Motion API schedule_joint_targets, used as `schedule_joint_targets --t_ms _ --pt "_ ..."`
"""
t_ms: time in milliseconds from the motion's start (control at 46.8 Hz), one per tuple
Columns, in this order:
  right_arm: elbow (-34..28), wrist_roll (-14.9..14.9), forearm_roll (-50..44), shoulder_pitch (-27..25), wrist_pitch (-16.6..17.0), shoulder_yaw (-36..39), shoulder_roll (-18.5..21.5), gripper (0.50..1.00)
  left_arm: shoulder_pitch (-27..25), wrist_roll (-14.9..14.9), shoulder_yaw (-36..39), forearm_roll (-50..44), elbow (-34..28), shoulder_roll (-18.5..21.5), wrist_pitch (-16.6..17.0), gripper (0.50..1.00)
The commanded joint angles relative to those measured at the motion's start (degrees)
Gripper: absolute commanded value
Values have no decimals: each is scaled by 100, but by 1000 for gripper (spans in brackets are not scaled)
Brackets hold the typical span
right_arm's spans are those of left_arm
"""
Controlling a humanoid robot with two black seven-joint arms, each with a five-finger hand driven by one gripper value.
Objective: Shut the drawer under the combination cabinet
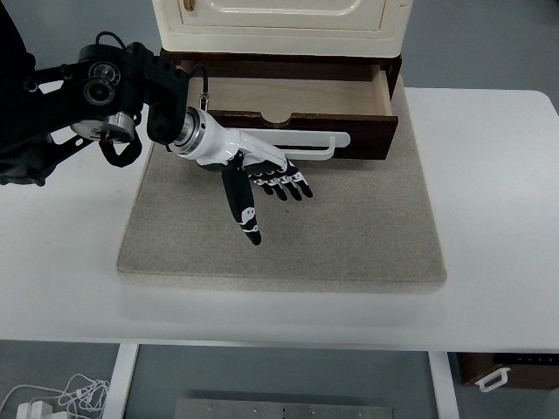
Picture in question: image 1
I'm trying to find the grey felt mat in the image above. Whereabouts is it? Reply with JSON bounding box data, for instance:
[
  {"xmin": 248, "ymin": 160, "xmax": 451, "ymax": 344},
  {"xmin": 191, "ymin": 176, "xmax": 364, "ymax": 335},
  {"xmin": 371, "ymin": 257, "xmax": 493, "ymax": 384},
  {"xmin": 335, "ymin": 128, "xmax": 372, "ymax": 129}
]
[{"xmin": 115, "ymin": 82, "xmax": 449, "ymax": 294}]

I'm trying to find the dark wooden drawer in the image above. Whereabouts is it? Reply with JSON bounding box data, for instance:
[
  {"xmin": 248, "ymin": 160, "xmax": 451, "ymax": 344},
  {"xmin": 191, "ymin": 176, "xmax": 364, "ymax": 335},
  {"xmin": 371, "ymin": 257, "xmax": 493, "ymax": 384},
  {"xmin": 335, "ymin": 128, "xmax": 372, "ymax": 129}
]
[{"xmin": 185, "ymin": 60, "xmax": 399, "ymax": 161}]

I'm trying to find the brown wooden box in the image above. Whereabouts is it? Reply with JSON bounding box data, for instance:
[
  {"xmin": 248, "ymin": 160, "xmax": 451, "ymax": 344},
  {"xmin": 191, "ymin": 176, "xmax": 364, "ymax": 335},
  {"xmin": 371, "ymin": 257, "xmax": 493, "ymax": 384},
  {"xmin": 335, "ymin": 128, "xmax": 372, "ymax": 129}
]
[{"xmin": 456, "ymin": 352, "xmax": 559, "ymax": 391}]

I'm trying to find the white table leg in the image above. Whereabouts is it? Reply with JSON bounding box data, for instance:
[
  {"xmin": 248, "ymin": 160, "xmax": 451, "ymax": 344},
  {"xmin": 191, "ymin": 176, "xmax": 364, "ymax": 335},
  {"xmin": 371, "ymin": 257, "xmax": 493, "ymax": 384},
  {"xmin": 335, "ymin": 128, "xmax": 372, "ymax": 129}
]
[
  {"xmin": 427, "ymin": 351, "xmax": 460, "ymax": 419},
  {"xmin": 104, "ymin": 343, "xmax": 140, "ymax": 419}
]

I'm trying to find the white cable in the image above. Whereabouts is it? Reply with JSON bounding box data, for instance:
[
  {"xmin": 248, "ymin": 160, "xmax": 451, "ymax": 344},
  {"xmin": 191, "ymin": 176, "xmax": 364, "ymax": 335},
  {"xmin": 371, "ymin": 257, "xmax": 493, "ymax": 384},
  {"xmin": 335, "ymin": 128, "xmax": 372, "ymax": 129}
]
[{"xmin": 0, "ymin": 373, "xmax": 110, "ymax": 419}]

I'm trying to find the white drawer handle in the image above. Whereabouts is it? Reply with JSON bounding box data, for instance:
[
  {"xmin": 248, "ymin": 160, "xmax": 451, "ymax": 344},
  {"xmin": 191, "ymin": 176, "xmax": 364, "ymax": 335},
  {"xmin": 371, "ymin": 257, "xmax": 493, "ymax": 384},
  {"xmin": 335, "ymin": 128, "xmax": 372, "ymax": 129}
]
[{"xmin": 238, "ymin": 129, "xmax": 351, "ymax": 163}]

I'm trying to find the black table control panel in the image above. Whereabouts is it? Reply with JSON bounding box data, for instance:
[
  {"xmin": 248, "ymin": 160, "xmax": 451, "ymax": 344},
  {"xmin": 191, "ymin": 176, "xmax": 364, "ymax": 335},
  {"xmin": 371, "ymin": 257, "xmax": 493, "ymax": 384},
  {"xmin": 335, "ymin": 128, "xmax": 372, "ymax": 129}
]
[{"xmin": 493, "ymin": 354, "xmax": 559, "ymax": 365}]

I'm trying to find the white and black hand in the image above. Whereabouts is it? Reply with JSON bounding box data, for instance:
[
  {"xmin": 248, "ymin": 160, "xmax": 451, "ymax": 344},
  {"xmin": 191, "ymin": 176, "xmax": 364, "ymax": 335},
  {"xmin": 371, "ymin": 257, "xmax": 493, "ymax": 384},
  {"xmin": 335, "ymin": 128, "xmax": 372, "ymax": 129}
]
[{"xmin": 185, "ymin": 109, "xmax": 314, "ymax": 246}]

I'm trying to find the white charger plug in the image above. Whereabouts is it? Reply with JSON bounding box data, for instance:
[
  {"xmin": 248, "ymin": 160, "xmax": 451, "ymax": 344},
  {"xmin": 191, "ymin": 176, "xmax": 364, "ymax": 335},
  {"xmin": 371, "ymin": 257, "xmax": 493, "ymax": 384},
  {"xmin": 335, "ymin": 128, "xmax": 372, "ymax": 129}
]
[{"xmin": 16, "ymin": 400, "xmax": 53, "ymax": 419}]

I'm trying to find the cream cabinet with door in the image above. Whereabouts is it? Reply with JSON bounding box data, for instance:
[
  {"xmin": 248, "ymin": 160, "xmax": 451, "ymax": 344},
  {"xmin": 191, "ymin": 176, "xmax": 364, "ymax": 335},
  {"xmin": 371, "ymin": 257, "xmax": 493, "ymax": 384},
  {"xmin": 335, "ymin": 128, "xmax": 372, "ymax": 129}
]
[{"xmin": 150, "ymin": 0, "xmax": 412, "ymax": 58}]

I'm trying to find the white box handle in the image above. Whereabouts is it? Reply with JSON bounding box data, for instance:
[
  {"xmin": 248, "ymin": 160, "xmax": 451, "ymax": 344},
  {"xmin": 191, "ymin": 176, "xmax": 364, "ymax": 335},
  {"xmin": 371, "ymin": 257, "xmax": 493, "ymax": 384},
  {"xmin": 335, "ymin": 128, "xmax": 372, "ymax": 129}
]
[{"xmin": 476, "ymin": 367, "xmax": 512, "ymax": 393}]

